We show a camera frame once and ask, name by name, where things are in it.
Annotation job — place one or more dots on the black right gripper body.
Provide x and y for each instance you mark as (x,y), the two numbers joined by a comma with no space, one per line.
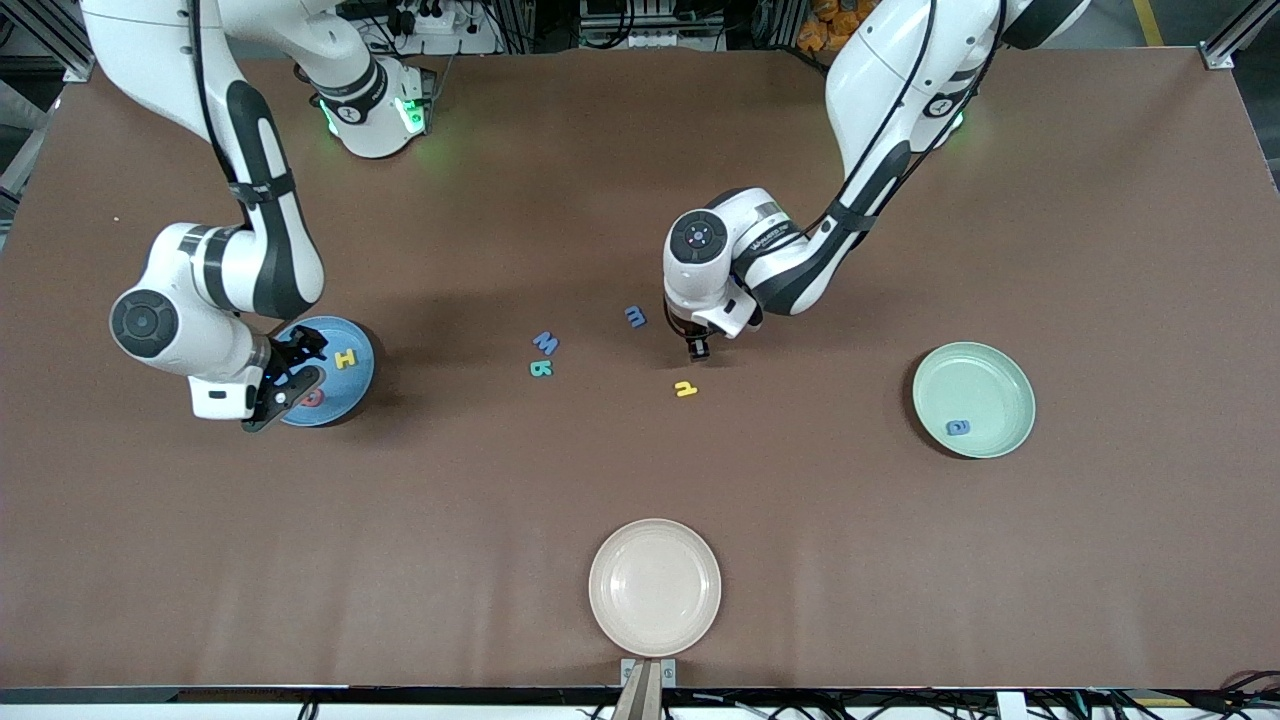
(287,359)

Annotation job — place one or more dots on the yellow letter H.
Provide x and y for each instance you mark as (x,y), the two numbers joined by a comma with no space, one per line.
(346,358)

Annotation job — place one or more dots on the blue lowercase letter m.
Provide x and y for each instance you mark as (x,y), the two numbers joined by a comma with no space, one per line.
(635,317)

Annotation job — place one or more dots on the red letter Q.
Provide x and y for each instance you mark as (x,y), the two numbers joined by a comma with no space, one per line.
(318,402)

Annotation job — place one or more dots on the blue uppercase letter W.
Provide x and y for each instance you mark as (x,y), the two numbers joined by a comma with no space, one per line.
(546,345)

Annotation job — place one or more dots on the teal letter R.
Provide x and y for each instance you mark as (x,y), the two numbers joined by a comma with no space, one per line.
(536,368)

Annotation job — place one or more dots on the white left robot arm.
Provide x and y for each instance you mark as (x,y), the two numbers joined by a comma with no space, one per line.
(880,80)

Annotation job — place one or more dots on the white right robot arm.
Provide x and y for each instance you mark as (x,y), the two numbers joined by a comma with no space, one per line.
(180,330)

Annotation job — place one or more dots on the blue plate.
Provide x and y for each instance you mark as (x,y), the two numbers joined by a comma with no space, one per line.
(345,395)

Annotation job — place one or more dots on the beige plate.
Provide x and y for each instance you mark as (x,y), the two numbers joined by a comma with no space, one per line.
(655,588)

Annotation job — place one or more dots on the green plate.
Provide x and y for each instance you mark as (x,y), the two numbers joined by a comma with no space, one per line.
(974,390)

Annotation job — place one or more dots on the white electronics box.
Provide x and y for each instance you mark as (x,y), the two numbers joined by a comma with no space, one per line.
(650,20)

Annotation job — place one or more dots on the bag of orange items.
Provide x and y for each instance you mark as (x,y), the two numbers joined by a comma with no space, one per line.
(825,25)

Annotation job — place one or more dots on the white power strip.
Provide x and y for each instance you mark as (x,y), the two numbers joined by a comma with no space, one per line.
(450,22)

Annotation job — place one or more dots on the small white box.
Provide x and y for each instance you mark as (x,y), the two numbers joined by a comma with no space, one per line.
(1011,706)

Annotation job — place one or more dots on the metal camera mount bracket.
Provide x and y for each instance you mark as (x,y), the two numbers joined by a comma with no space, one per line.
(648,672)

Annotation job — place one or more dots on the aluminium frame profile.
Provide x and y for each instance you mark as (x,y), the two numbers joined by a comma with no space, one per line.
(1235,35)
(70,40)

